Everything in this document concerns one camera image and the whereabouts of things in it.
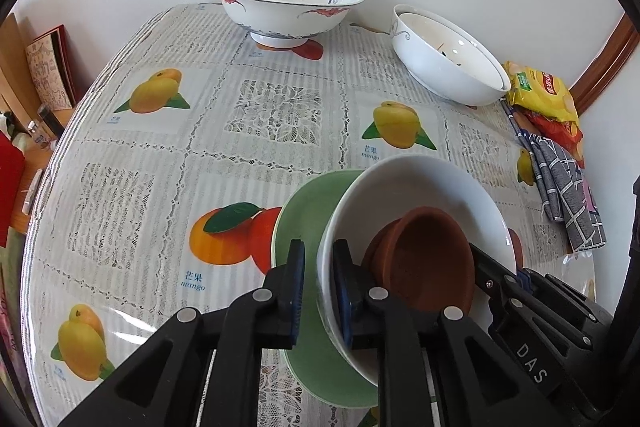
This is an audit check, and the brown wooden door frame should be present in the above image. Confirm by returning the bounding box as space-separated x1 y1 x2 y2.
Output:
570 14 639 115

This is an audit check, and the yellow chips bag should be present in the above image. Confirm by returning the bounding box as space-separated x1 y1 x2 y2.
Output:
503 61 579 124

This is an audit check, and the patterned book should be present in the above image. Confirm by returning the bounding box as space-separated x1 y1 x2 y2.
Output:
25 25 78 112

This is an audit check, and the white round bowl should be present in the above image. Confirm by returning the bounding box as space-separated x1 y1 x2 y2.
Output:
316 154 516 386

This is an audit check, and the red package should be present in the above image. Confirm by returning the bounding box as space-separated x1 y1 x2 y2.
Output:
0 133 25 247

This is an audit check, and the green square plate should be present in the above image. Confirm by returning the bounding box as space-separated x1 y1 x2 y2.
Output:
271 170 378 409

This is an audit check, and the white lemon print bowl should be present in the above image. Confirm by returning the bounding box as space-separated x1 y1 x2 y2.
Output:
398 11 506 90

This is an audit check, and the fruit print tablecloth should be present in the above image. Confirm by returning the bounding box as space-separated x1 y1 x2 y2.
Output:
21 4 596 426

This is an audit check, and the wooden board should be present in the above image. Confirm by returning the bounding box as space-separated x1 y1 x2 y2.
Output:
0 13 41 128

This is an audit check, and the small brown bowl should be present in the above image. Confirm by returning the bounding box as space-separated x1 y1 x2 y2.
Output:
361 206 475 313

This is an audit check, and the large white bowl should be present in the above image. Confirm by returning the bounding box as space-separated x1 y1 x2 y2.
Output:
390 4 511 106

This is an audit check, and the red chips bag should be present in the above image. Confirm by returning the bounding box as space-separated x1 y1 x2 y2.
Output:
523 109 585 168

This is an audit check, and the grey checked cloth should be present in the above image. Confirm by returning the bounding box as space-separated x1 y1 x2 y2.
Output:
500 100 606 253

